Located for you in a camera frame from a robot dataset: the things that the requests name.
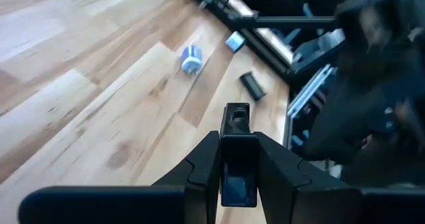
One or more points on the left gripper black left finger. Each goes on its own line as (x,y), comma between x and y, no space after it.
(166,204)

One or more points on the light blue chair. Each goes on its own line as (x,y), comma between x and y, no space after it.
(318,49)

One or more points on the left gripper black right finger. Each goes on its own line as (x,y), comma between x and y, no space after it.
(315,204)

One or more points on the person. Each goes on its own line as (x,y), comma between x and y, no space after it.
(365,94)

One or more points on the silver aluminium bracket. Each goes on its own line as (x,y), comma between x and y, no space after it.
(308,91)

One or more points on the white cube wall charger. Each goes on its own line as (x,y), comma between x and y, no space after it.
(235,42)

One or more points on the black rectangular plastic case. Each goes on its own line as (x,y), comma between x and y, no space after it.
(253,86)
(239,151)

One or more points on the black aluminium rig frame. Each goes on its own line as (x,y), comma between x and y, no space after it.
(285,20)

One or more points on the white and blue wall charger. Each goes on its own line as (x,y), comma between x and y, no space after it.
(191,61)

